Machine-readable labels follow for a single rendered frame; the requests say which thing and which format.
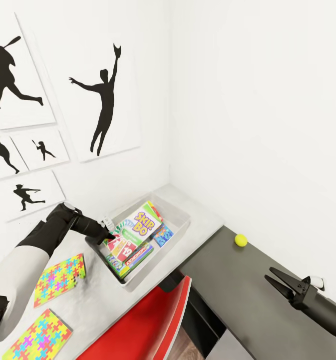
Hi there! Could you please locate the jigsaw puzzle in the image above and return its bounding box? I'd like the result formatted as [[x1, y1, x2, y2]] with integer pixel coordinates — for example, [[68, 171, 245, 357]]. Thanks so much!
[[33, 254, 85, 309], [2, 309, 72, 360]]

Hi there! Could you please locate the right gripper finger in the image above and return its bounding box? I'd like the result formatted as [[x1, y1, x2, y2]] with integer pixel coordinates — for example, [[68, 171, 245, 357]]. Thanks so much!
[[265, 275, 297, 304], [269, 267, 309, 295]]

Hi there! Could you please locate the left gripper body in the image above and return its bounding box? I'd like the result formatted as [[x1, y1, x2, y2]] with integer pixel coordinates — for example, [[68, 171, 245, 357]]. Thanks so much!
[[81, 218, 108, 245]]

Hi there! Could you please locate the tennis ball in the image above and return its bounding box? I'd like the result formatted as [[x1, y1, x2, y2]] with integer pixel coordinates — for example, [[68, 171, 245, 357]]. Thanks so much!
[[235, 234, 247, 247]]

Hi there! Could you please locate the board game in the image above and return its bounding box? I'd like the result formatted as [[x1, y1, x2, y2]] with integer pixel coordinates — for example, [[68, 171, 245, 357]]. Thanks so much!
[[105, 241, 153, 280], [151, 223, 174, 247], [103, 201, 163, 264]]

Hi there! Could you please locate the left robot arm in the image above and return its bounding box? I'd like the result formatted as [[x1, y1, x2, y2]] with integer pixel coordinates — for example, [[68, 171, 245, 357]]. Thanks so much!
[[0, 202, 115, 342]]

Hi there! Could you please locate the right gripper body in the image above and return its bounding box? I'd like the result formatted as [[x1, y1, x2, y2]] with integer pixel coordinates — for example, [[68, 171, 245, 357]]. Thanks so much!
[[291, 282, 336, 337]]

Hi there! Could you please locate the toy box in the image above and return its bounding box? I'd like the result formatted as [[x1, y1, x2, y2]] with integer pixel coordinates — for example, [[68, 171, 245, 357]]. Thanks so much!
[[84, 193, 191, 293]]

